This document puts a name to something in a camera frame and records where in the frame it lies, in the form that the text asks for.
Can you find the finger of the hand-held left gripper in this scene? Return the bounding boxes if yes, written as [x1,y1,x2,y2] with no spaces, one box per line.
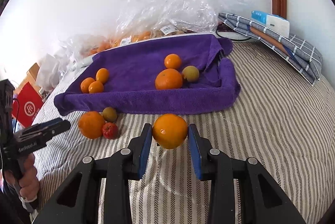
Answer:
[31,118,68,130]
[14,121,72,145]

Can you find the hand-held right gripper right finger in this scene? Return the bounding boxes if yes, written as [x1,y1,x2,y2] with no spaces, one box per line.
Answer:
[188,123,307,224]

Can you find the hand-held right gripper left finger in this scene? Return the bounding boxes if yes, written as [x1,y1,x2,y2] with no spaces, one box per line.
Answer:
[33,123,153,224]

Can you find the large orange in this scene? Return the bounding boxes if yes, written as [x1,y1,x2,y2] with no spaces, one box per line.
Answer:
[155,69,183,90]
[152,114,188,150]
[79,111,106,139]

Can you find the small orange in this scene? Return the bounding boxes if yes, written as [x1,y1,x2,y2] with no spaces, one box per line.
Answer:
[96,68,110,84]
[80,78,95,94]
[164,54,182,70]
[88,81,104,94]

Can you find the green plum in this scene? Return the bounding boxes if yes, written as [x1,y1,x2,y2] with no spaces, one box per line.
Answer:
[182,66,200,82]
[102,107,117,122]

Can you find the purple towel lined tray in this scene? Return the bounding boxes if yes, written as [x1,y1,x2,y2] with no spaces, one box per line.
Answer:
[54,34,241,116]

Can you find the person's left hand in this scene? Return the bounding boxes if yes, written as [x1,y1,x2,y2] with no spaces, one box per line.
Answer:
[4,153,40,204]

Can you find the red paper bag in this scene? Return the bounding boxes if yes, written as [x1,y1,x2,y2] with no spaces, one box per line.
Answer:
[12,82,44,128]

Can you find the small red plum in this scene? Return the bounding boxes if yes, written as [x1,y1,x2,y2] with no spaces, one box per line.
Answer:
[102,123,119,140]

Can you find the white plastic bag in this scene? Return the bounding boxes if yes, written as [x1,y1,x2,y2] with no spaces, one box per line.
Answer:
[36,53,62,89]

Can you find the brown cardboard box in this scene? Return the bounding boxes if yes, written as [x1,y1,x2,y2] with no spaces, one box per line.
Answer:
[28,62,43,79]

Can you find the clear bag of oranges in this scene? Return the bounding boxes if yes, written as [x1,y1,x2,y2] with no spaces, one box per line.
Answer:
[60,29,156,70]

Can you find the grey checked folded cloth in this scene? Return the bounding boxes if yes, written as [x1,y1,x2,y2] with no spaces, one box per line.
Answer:
[218,13,323,86]

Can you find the crinkled clear plastic bag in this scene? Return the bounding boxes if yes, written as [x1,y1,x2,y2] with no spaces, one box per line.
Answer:
[115,0,252,39]

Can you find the blue and white tissue box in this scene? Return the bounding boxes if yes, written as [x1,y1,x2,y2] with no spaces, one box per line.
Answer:
[251,10,290,38]

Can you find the black cable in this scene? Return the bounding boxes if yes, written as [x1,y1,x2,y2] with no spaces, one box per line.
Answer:
[215,23,252,43]

